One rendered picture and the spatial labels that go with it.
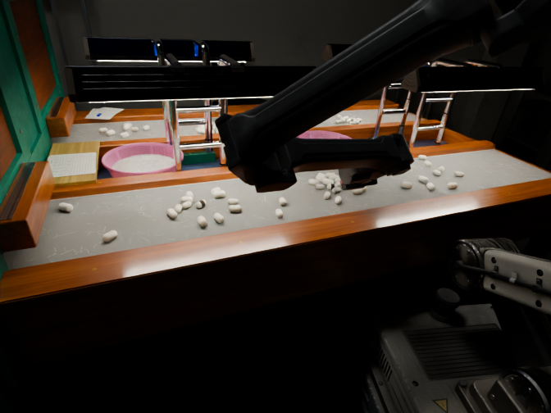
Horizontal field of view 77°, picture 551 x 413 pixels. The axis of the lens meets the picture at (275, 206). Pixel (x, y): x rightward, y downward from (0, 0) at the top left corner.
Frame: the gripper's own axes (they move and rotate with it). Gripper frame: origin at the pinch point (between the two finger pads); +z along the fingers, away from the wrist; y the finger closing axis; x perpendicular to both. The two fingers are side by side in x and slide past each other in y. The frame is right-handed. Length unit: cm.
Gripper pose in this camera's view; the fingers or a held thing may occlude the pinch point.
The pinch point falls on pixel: (342, 182)
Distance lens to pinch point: 103.1
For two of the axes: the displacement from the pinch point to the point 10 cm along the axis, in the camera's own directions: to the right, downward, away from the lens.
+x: 1.9, 9.7, -1.2
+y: -9.3, 1.3, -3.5
